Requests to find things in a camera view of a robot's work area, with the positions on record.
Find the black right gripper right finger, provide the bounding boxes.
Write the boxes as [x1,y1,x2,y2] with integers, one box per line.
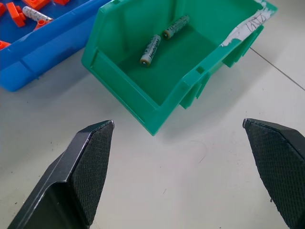
[242,118,305,229]

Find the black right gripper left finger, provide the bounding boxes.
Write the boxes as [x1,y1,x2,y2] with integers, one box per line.
[7,120,115,229]

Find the blue plastic storage bin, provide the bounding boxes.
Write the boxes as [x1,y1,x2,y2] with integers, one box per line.
[0,0,112,93]

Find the white AA battery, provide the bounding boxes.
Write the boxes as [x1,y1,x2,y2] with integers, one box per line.
[22,6,53,23]
[162,15,191,40]
[139,34,162,68]

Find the torn white paper label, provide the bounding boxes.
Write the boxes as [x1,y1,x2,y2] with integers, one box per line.
[220,0,275,47]

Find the green plastic storage bin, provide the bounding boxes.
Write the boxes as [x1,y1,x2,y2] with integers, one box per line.
[81,0,278,137]

